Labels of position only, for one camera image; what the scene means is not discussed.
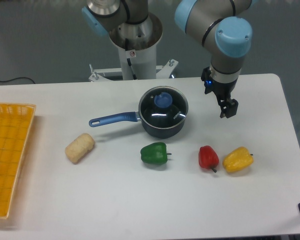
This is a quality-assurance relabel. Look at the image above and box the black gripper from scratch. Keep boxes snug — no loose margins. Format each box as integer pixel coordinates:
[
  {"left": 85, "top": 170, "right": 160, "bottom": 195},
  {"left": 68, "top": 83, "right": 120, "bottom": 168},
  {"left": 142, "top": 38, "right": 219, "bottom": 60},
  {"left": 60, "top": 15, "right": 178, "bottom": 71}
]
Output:
[{"left": 208, "top": 73, "right": 239, "bottom": 118}]

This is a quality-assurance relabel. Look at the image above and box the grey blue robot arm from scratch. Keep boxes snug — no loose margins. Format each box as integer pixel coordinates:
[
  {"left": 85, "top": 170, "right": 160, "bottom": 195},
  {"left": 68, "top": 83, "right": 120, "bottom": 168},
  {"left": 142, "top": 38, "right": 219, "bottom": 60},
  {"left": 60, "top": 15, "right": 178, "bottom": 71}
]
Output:
[{"left": 81, "top": 0, "right": 253, "bottom": 118}]

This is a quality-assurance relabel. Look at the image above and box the glass lid blue knob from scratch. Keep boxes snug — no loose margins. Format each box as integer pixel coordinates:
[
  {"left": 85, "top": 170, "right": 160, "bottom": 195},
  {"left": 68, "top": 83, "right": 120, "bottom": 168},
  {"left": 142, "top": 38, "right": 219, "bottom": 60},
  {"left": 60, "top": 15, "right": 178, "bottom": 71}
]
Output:
[{"left": 139, "top": 86, "right": 189, "bottom": 129}]

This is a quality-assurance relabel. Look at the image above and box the yellow bell pepper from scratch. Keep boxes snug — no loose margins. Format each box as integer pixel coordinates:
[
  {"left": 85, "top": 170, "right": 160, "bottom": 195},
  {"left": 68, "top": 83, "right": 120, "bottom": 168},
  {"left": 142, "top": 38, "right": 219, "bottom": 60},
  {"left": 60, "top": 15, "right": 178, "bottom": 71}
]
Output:
[{"left": 222, "top": 146, "right": 254, "bottom": 173}]

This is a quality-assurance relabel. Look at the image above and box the red bell pepper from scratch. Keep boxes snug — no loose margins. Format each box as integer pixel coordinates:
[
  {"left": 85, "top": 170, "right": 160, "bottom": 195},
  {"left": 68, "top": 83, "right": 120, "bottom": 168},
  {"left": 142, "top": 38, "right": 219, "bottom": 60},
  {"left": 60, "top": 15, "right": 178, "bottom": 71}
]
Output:
[{"left": 198, "top": 145, "right": 220, "bottom": 173}]

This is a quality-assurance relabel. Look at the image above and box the green bell pepper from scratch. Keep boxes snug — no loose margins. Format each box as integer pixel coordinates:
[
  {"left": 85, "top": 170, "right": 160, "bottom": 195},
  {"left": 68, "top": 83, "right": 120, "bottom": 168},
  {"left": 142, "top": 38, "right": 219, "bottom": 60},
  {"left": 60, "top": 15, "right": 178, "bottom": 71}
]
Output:
[{"left": 140, "top": 142, "right": 171, "bottom": 165}]

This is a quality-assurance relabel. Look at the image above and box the beige bread loaf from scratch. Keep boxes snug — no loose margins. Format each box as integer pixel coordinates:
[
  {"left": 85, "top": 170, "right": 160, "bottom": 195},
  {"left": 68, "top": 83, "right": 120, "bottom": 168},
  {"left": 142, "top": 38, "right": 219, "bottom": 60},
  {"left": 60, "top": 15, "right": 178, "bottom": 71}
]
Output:
[{"left": 65, "top": 133, "right": 95, "bottom": 164}]

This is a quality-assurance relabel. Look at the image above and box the yellow woven basket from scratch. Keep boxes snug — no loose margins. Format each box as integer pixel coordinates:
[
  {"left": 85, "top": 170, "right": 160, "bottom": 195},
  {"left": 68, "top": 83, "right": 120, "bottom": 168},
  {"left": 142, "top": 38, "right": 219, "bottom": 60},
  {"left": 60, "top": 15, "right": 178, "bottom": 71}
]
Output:
[{"left": 0, "top": 102, "right": 36, "bottom": 219}]

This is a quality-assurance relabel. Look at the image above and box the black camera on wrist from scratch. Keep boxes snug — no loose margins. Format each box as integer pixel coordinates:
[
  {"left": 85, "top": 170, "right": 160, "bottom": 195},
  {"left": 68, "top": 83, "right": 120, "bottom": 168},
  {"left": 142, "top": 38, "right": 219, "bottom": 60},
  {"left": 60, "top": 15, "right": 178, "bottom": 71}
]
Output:
[{"left": 201, "top": 67, "right": 213, "bottom": 95}]

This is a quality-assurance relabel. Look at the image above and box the blue saucepan with handle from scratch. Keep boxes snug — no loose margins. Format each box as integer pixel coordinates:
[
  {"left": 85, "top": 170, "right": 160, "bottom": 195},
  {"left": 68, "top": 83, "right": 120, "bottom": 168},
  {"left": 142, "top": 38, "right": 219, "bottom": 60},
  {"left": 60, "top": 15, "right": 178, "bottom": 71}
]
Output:
[{"left": 88, "top": 86, "right": 189, "bottom": 139}]

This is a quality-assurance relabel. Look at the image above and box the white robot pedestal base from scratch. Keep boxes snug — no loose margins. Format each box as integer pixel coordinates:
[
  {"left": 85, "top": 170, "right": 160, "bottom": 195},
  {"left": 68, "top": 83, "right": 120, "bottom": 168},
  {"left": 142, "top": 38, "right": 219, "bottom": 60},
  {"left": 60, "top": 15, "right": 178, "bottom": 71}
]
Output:
[{"left": 89, "top": 13, "right": 179, "bottom": 82}]

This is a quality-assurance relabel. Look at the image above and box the black cable on floor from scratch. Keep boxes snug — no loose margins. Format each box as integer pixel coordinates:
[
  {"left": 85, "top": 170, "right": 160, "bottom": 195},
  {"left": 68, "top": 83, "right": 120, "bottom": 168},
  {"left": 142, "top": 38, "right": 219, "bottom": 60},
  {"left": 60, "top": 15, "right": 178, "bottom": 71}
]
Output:
[{"left": 0, "top": 76, "right": 36, "bottom": 85}]

